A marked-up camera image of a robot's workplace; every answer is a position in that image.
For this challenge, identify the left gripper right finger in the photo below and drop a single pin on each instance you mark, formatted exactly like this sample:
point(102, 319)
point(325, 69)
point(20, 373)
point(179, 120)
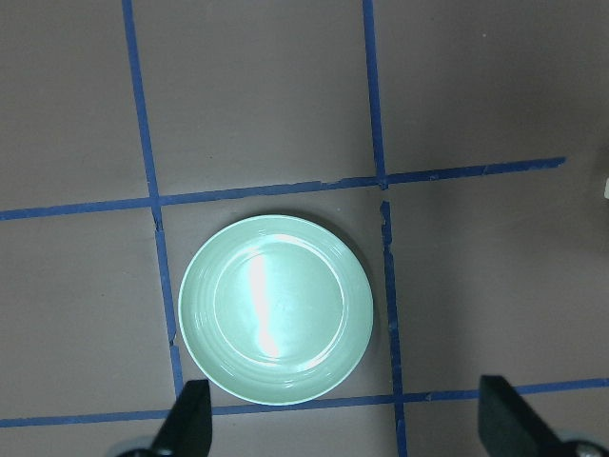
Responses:
point(508, 426)

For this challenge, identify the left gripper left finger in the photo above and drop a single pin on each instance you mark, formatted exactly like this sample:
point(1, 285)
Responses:
point(187, 430)

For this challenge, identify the green plate near left arm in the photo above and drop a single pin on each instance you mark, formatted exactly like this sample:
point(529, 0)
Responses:
point(275, 310)

